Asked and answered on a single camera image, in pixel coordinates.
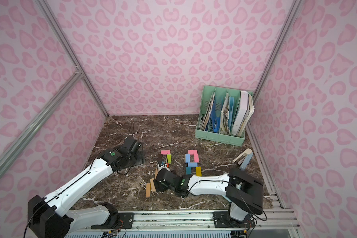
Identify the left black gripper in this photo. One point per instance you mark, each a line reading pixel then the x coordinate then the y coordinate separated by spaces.
pixel 134 145

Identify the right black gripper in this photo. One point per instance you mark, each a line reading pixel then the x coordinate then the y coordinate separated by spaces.
pixel 162 174

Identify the wooden block bottom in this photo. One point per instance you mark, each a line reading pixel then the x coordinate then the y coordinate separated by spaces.
pixel 148 190

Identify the dark brown block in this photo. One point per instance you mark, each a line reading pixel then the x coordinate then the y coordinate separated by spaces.
pixel 160 159

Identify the green block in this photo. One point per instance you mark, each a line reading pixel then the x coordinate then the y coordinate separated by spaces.
pixel 169 158

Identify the yellow block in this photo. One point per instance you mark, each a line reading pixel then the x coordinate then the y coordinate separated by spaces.
pixel 198 171

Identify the pink block top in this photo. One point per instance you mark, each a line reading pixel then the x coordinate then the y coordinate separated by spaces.
pixel 192 152

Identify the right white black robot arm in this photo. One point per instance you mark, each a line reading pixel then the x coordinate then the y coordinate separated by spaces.
pixel 244 191

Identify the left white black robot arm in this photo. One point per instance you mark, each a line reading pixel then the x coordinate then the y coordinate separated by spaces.
pixel 51 216

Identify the blue mesh folder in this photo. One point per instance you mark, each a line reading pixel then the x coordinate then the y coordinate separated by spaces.
pixel 214 119

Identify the beige blue stapler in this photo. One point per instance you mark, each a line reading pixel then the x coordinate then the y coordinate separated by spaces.
pixel 243 159

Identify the green desktop file organizer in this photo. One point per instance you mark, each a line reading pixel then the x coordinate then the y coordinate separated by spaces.
pixel 227 105

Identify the white binder folder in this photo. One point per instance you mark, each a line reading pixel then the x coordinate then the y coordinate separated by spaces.
pixel 241 112

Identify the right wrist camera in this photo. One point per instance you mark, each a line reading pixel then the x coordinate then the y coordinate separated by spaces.
pixel 163 165

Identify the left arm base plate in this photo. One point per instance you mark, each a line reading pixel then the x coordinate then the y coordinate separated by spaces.
pixel 116 220

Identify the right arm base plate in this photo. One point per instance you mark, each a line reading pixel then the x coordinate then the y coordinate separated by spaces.
pixel 224 220

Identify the aluminium mounting rail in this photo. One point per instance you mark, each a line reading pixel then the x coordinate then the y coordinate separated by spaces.
pixel 202 220

